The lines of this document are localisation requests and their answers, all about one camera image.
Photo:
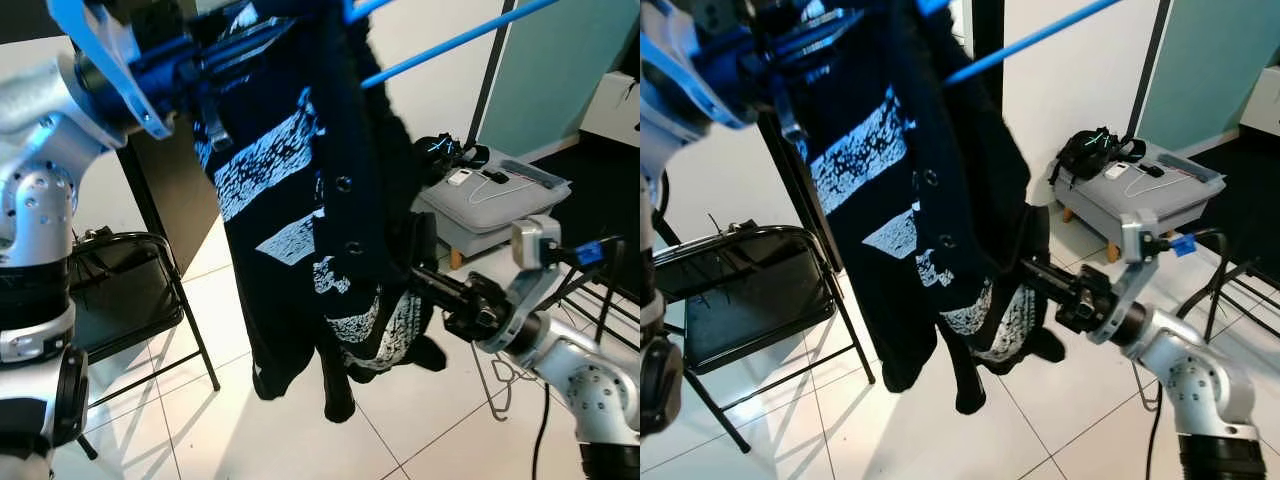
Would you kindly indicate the black phone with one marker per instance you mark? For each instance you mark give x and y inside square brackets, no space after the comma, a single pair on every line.
[1152,170]
[494,177]

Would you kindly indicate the black metal clothes rack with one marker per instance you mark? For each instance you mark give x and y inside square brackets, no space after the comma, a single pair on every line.
[601,315]
[1211,310]

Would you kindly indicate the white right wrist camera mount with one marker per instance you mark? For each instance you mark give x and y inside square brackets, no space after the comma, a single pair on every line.
[530,240]
[1140,235]

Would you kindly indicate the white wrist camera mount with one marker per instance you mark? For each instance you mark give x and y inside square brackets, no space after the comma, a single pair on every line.
[1140,235]
[530,240]
[105,40]
[700,70]

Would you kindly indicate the black garment white print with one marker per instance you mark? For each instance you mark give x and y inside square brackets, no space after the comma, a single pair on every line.
[300,200]
[900,200]

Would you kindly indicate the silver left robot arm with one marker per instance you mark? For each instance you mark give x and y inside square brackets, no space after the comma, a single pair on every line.
[40,200]
[660,140]

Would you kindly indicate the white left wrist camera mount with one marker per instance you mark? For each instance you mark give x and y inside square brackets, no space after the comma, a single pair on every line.
[700,70]
[105,40]

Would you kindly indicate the black door frame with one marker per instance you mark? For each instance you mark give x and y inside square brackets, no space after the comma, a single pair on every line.
[988,40]

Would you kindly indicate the black folding chair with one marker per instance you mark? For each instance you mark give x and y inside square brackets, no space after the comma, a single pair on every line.
[760,300]
[120,290]

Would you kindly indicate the long grey device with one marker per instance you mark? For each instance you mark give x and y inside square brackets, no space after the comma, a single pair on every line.
[535,175]
[1195,168]

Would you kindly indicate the small white device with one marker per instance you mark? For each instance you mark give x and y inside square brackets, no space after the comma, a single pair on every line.
[1116,171]
[459,178]

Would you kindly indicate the grey plastic hanger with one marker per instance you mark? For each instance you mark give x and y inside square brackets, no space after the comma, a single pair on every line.
[505,375]
[1140,385]

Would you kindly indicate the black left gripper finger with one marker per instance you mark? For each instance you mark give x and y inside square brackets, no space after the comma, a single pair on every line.
[245,65]
[835,28]
[250,40]
[830,52]

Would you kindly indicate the black bag green mark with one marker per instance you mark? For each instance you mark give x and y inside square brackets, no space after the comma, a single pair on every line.
[440,160]
[1085,160]

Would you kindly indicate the blue plastic hanger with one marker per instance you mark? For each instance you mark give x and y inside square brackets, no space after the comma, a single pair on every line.
[1030,42]
[450,44]

